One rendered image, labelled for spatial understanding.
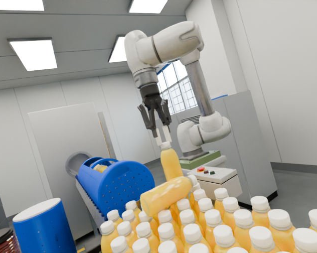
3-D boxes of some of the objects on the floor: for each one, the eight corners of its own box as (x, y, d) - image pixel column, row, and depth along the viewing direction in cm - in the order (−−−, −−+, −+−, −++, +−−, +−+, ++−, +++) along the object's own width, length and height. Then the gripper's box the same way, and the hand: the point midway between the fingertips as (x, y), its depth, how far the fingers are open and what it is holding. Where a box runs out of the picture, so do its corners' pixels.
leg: (100, 238, 258) (87, 197, 257) (101, 239, 253) (88, 198, 252) (96, 240, 255) (83, 199, 254) (96, 242, 250) (84, 199, 249)
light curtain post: (139, 238, 232) (101, 112, 229) (140, 240, 227) (102, 111, 224) (134, 240, 229) (97, 113, 226) (136, 242, 223) (98, 112, 221)
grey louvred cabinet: (187, 173, 429) (170, 116, 427) (279, 195, 236) (250, 90, 233) (168, 182, 406) (150, 121, 403) (254, 214, 212) (220, 97, 210)
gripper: (160, 86, 78) (175, 138, 78) (125, 92, 69) (142, 150, 70) (170, 80, 71) (186, 137, 72) (132, 86, 63) (151, 150, 63)
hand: (162, 135), depth 71 cm, fingers closed on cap, 4 cm apart
